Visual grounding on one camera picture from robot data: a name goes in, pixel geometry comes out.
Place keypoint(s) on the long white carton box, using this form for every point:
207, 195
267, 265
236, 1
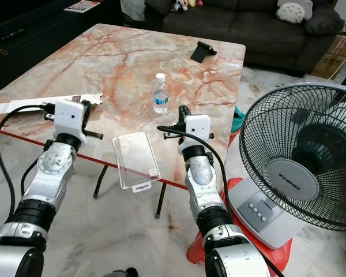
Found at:
23, 105

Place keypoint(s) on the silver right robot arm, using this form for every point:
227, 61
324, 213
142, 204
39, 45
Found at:
199, 173

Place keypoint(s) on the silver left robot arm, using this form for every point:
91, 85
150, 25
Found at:
52, 167

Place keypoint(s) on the clear plastic water bottle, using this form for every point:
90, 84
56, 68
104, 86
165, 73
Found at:
160, 97

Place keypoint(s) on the teal plastic item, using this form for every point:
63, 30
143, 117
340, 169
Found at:
236, 120

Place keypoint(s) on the clear plastic blister package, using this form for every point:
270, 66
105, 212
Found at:
136, 160

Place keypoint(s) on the marble top table red edge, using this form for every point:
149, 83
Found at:
115, 63

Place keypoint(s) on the black phone stand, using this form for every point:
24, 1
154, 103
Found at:
202, 51

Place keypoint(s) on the dark grey fabric sofa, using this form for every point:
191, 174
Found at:
230, 32

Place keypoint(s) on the red white magazine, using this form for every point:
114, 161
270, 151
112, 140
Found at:
81, 6

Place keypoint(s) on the white lace cloth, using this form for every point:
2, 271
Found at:
132, 9

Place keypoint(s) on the cartoon boy plush doll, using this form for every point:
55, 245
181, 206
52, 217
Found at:
180, 5

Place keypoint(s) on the small red plush toy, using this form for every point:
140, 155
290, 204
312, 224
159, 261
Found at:
194, 3

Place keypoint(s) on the white table fan black grille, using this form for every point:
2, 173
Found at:
294, 179

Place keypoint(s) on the grey white Totoro plush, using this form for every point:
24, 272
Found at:
294, 10

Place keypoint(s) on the black robot foot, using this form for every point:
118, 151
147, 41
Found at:
126, 273

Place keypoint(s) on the brown cardboard box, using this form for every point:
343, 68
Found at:
334, 57

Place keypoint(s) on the dark grey sofa cushion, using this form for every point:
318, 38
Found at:
324, 20

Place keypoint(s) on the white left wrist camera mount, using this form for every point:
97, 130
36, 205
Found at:
69, 118

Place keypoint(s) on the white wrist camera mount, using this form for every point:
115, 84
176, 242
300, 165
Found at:
198, 130
69, 118

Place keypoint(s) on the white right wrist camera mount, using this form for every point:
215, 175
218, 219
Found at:
198, 130

